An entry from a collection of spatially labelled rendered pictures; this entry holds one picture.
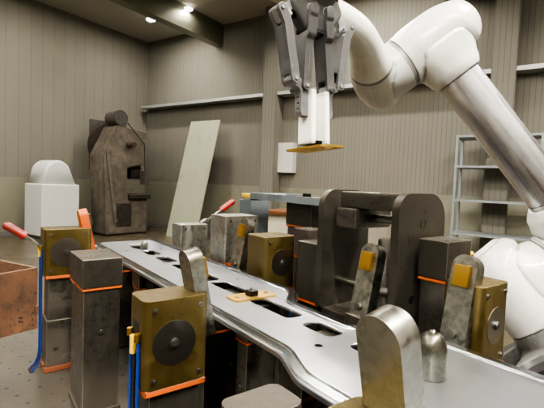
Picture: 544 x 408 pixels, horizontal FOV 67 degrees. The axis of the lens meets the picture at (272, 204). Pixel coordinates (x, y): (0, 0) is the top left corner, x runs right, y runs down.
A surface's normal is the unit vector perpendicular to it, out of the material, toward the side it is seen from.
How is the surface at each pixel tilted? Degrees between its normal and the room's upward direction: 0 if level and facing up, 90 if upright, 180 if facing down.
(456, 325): 78
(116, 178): 90
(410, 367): 90
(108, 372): 90
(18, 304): 90
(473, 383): 0
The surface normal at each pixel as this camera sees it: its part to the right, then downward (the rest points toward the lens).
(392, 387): -0.79, 0.21
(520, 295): -0.39, -0.14
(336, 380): 0.04, -1.00
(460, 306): -0.77, -0.21
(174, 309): 0.60, 0.07
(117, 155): 0.75, 0.07
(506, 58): -0.56, 0.02
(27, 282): 0.90, 0.06
